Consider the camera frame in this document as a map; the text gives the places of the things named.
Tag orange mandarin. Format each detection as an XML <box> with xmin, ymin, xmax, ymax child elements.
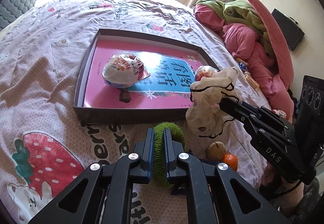
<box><xmin>222</xmin><ymin>153</ymin><xmax>238</xmax><ymax>171</ymax></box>

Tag small chocolate piece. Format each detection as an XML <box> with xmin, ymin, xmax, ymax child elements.
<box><xmin>119</xmin><ymin>88</ymin><xmax>131</xmax><ymax>103</ymax></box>

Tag pink patterned bed sheet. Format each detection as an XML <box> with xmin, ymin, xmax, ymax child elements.
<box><xmin>1</xmin><ymin>0</ymin><xmax>236</xmax><ymax>223</ymax></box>

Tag green blanket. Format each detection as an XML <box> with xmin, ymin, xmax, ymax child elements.
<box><xmin>194</xmin><ymin>0</ymin><xmax>275</xmax><ymax>57</ymax></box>

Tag black wall television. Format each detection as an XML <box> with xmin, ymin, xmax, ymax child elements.
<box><xmin>271</xmin><ymin>8</ymin><xmax>305</xmax><ymax>51</ymax></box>

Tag clear candy bag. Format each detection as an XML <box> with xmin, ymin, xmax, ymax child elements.
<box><xmin>194</xmin><ymin>65</ymin><xmax>218</xmax><ymax>81</ymax></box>

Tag white egg toy package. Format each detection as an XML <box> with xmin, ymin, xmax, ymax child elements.
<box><xmin>102</xmin><ymin>53</ymin><xmax>150</xmax><ymax>88</ymax></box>

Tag pink quilt pile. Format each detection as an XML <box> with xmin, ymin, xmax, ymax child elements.
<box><xmin>194</xmin><ymin>4</ymin><xmax>294</xmax><ymax>121</ymax></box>

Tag pink cushion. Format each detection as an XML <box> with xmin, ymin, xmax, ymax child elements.
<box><xmin>247</xmin><ymin>0</ymin><xmax>294</xmax><ymax>89</ymax></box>

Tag pink blue book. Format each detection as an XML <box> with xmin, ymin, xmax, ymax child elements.
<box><xmin>83</xmin><ymin>40</ymin><xmax>206</xmax><ymax>109</ymax></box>

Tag snack packets beside quilt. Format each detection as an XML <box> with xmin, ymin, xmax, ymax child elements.
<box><xmin>234</xmin><ymin>57</ymin><xmax>261</xmax><ymax>90</ymax></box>

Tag dark cardboard box tray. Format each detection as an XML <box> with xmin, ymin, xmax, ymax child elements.
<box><xmin>73</xmin><ymin>29</ymin><xmax>216</xmax><ymax>124</ymax></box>

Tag person right hand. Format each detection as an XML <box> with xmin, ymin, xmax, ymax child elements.
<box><xmin>259</xmin><ymin>164</ymin><xmax>304</xmax><ymax>210</ymax></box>

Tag green fuzzy ring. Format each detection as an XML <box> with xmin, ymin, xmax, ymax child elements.
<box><xmin>152</xmin><ymin>122</ymin><xmax>186</xmax><ymax>188</ymax></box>

